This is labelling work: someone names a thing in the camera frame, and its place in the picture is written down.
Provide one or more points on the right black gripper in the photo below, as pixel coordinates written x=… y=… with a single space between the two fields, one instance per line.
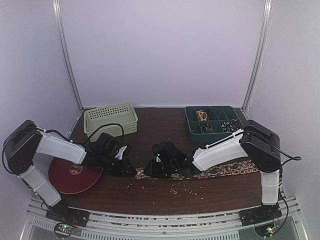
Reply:
x=155 y=165

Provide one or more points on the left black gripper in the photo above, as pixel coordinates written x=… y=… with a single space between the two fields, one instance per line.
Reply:
x=125 y=164

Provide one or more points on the patterned paisley necktie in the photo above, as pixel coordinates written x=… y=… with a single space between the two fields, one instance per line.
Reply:
x=223 y=170

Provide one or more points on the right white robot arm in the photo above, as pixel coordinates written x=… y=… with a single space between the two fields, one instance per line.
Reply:
x=254 y=141

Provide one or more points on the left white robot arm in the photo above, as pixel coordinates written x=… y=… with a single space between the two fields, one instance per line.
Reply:
x=27 y=143

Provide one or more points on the pale green plastic basket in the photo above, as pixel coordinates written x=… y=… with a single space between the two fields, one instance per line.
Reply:
x=115 y=120

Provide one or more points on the red round tray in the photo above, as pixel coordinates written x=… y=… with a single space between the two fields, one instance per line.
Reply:
x=70 y=178

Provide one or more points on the dark green compartment organizer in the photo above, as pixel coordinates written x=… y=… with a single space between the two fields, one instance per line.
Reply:
x=216 y=115

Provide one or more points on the tan rubber bands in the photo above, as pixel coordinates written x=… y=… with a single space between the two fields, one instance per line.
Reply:
x=202 y=116

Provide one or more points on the black white small clips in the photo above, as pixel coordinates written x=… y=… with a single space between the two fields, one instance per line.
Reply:
x=231 y=126

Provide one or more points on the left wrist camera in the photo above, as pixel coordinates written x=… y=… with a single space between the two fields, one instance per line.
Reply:
x=123 y=151

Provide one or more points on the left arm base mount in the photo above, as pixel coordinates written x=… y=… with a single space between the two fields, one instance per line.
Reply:
x=68 y=218

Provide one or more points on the front aluminium rail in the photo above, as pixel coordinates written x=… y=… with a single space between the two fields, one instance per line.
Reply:
x=224 y=225

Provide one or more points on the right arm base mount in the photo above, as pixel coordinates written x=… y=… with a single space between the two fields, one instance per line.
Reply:
x=265 y=218

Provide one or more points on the right aluminium frame post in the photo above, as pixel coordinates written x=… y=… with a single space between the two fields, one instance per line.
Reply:
x=260 y=50

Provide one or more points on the aluminium frame post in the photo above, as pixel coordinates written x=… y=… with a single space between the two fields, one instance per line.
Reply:
x=260 y=50
x=66 y=57

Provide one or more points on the left aluminium frame post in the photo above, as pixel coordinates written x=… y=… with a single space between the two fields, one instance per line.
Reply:
x=66 y=57

